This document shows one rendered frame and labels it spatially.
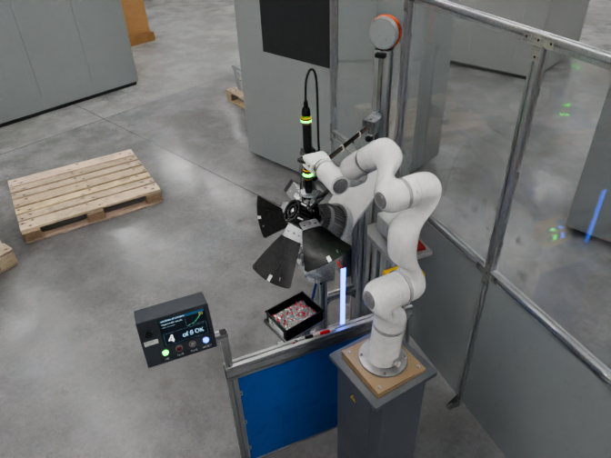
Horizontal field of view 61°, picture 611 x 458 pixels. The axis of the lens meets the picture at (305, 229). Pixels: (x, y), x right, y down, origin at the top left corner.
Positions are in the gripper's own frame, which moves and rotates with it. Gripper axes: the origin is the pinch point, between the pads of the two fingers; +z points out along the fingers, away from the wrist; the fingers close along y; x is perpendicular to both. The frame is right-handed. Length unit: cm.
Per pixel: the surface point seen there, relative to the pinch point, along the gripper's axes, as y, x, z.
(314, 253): -5.6, -39.9, -17.4
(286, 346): -28, -70, -37
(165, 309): -72, -32, -35
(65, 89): -119, -132, 551
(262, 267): -24, -59, 5
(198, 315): -61, -34, -40
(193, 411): -71, -156, 14
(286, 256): -12, -53, 1
